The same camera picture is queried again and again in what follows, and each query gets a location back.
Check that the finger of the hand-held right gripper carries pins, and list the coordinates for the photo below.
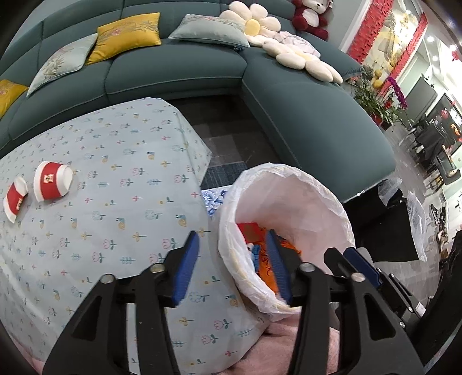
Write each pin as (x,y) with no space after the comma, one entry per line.
(362,265)

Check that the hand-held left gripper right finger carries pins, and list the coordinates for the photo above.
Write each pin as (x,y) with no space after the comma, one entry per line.
(279,266)

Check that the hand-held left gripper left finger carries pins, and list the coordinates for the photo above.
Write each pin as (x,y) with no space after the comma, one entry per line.
(186,266)

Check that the orange plastic bag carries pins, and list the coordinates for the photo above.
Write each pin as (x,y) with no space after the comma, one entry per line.
(266,272)

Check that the blue plastic wrapper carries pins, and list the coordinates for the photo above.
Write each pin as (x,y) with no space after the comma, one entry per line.
(257,252)

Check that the red paper packet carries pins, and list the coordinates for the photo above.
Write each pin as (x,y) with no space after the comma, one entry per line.
(252,232)

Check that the bin with white liner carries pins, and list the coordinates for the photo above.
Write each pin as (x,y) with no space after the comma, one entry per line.
(306,202)

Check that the black floor mat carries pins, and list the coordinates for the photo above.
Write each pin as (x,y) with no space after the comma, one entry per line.
(386,234)

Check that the clear plastic floor bag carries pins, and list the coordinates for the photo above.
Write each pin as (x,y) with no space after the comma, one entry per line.
(417,223)

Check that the floral pale blue tablecloth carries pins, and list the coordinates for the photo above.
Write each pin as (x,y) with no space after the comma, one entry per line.
(126,202)

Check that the blue patterned rug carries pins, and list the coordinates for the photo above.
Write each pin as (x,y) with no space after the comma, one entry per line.
(220,180)

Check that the dark dining chair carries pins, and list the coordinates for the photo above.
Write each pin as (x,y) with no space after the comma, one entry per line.
(429,144)

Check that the small red white paper cup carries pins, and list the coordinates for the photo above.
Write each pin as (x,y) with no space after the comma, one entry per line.
(52,180)

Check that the green potted plant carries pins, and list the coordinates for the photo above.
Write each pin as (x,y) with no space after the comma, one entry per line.
(371,97)

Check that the purple orchid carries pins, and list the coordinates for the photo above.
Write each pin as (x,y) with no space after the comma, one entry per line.
(399,92)

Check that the dark screen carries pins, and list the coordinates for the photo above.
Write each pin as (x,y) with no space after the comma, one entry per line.
(422,97)

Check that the large red white paper cup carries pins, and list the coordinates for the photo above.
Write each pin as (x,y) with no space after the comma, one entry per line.
(14,200)

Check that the teal sofa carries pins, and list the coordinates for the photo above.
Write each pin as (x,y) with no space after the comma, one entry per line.
(180,72)

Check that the white daisy cushion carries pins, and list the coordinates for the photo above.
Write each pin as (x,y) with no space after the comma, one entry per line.
(310,65)
(252,23)

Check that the lilac flower cushion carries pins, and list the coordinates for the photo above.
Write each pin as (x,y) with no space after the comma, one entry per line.
(297,43)

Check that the pale blue embroidered cushion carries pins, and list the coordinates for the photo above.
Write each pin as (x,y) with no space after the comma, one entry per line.
(209,30)
(61,63)

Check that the yellow embroidered cushion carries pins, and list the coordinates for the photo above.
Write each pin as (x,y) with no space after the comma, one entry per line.
(124,36)
(9,95)

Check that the red teddy bear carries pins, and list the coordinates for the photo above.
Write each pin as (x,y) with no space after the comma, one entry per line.
(310,16)

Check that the red wall decoration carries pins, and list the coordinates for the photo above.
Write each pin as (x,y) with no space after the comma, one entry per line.
(364,39)

